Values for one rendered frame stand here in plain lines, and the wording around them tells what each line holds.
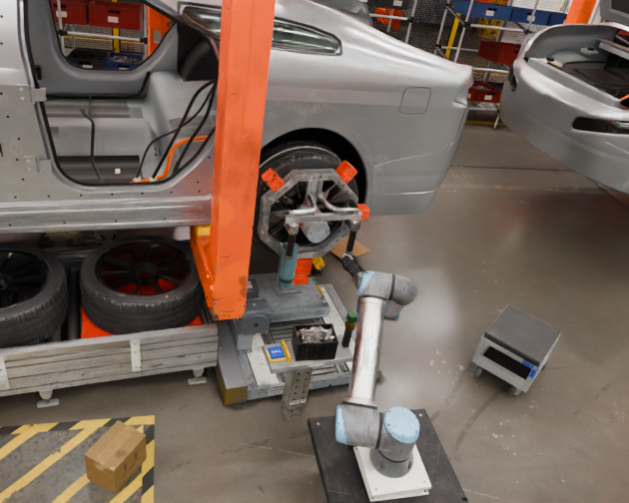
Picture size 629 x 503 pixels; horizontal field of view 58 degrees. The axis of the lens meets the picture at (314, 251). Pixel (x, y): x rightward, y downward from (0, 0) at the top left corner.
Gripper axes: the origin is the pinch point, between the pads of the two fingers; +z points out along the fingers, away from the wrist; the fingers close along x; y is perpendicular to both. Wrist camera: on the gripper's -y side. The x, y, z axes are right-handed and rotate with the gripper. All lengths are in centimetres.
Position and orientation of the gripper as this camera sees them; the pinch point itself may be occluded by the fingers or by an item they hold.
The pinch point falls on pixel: (344, 254)
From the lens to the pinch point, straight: 324.5
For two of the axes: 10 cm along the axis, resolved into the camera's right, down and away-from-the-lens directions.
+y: 5.6, 5.3, 6.3
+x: 7.6, -6.3, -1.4
